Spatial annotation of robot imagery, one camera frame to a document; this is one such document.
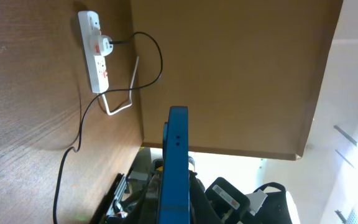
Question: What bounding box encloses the brown cardboard panel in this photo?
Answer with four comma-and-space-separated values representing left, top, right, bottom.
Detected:
131, 0, 342, 161

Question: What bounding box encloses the white power strip cord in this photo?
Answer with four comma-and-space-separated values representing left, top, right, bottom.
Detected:
100, 55, 140, 116

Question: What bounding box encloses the black charger cable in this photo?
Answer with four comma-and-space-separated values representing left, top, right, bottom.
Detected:
52, 31, 164, 224

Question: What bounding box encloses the blue Galaxy smartphone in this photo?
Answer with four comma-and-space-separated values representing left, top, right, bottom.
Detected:
158, 106, 190, 224

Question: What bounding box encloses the white power strip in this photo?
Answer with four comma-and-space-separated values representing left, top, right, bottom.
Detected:
78, 11, 112, 93

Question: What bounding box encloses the white USB charger plug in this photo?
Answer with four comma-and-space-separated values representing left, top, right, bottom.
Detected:
89, 35, 113, 57

